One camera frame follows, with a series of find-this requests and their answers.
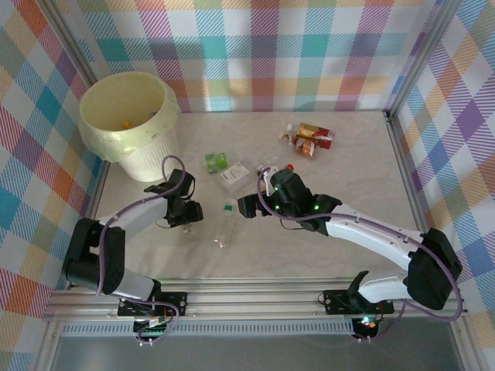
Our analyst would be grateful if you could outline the clear bottle green cap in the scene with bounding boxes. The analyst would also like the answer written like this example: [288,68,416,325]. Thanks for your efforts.
[213,199,237,249]

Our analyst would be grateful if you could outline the crushed bottle green label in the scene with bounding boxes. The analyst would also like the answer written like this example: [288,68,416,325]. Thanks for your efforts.
[203,152,229,174]

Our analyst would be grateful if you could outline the white ribbed waste bin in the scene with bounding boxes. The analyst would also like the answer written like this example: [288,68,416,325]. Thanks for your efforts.
[117,129,179,183]

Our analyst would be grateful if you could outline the cream waste bin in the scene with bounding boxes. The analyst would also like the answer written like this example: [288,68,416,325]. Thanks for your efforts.
[79,71,179,163]

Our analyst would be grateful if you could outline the square clear bottle white label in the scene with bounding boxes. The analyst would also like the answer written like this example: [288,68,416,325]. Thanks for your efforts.
[219,162,251,193]

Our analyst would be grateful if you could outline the bottle brown orange label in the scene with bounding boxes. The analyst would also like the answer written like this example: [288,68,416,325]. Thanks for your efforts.
[278,131,318,158]

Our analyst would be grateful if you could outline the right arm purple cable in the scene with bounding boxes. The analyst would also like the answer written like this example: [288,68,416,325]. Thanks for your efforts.
[256,166,464,344]

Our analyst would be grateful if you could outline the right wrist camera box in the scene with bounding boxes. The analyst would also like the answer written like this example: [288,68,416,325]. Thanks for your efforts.
[258,165,279,194]

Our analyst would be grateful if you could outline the aluminium table side rail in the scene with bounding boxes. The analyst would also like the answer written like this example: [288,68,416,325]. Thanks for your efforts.
[384,111,432,233]
[87,160,111,221]

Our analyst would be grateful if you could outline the aluminium base rail beam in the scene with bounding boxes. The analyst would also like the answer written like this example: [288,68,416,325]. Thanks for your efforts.
[41,284,471,322]

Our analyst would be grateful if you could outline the grey slotted cable duct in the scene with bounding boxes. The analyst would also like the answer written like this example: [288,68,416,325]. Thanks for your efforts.
[60,323,357,337]

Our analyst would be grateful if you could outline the aluminium frame post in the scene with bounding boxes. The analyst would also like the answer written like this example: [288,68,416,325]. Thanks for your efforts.
[450,320,479,371]
[384,0,467,121]
[40,0,97,84]
[36,320,65,371]

